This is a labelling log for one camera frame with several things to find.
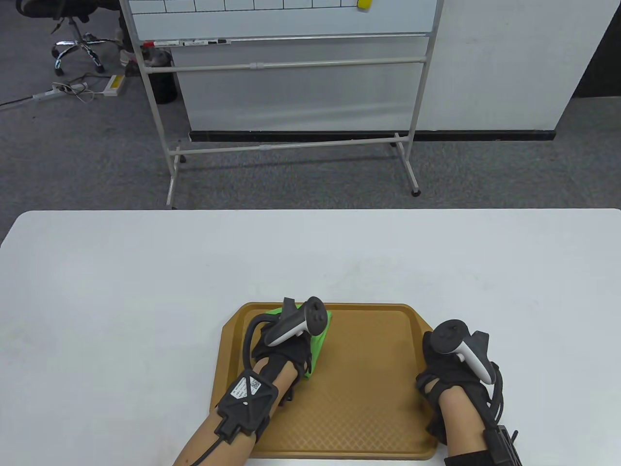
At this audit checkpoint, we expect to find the person's right hand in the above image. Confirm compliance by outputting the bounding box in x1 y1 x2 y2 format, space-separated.
415 330 488 445

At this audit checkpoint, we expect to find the person's left forearm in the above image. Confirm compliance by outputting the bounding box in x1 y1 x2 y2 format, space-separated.
172 361 299 466

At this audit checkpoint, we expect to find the white rolling whiteboard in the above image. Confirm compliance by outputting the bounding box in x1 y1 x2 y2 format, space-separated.
119 0 445 210

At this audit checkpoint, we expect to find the black and white left controller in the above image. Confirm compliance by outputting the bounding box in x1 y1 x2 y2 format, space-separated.
264 296 327 347

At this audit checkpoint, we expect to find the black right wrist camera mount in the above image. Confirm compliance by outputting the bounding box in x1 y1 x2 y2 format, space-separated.
482 424 520 466

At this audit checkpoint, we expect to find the black and white right controller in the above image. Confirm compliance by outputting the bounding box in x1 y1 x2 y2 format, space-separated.
431 319 498 384

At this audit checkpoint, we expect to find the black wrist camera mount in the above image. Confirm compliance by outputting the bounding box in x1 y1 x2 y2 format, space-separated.
482 424 520 466
214 369 280 443

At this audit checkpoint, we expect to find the person's right forearm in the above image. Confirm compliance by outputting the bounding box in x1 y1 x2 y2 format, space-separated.
438 387 491 459

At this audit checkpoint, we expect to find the white power strip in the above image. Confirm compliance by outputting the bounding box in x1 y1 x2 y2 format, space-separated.
32 82 89 101

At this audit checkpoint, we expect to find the green square towel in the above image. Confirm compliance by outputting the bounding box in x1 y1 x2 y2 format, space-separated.
268 307 335 380

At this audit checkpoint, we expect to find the black and white controller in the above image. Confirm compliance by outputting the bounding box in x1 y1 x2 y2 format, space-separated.
431 319 498 384
264 296 327 347

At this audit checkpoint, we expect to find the person's left hand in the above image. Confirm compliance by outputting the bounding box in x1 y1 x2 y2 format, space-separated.
248 318 315 391

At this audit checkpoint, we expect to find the black office chair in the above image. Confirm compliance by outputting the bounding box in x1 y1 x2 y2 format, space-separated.
16 0 123 76

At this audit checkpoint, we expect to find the black baseboard strip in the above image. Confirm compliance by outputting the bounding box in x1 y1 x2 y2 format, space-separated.
189 129 556 143

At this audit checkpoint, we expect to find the brown plastic food tray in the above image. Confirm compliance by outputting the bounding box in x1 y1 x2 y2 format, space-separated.
209 301 440 461

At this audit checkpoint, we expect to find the black trash bin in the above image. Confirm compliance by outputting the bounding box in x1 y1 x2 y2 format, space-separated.
145 50 178 104

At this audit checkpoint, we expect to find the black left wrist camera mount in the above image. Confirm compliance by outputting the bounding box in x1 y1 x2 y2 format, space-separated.
214 369 280 443

